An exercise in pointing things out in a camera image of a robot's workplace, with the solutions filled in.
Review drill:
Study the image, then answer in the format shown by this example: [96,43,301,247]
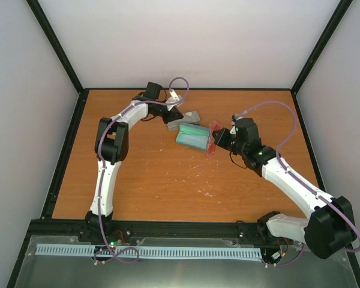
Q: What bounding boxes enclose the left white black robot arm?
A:
[85,82,185,242]

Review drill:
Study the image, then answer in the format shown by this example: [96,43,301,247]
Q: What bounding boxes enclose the left black frame post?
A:
[26,0,84,94]

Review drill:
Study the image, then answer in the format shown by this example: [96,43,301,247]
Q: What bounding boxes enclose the black frame post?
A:
[26,0,84,94]
[290,0,353,97]

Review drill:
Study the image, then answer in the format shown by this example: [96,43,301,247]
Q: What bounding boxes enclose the grey green-lined glasses case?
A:
[167,110,200,131]

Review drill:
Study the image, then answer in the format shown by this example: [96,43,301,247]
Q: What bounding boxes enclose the blue-grey glasses case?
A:
[176,122,209,151]

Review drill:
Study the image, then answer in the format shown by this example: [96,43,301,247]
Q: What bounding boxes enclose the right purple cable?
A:
[239,101,360,268]

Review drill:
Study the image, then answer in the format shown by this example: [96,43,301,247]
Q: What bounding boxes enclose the right black frame post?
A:
[290,0,353,97]

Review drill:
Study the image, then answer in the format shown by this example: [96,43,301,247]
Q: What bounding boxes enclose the blue cleaning cloth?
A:
[178,134,208,151]

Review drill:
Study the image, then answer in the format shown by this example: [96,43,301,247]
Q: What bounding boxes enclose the red transparent glasses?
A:
[205,120,220,157]

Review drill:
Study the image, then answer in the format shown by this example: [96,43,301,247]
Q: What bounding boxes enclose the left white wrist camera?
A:
[166,89,184,111]

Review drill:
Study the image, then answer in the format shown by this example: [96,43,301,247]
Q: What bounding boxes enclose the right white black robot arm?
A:
[211,118,358,259]

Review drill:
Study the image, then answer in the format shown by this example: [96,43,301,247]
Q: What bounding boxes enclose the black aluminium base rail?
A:
[26,218,293,247]

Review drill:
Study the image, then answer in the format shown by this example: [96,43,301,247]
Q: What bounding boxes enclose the light blue slotted cable duct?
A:
[35,244,262,262]

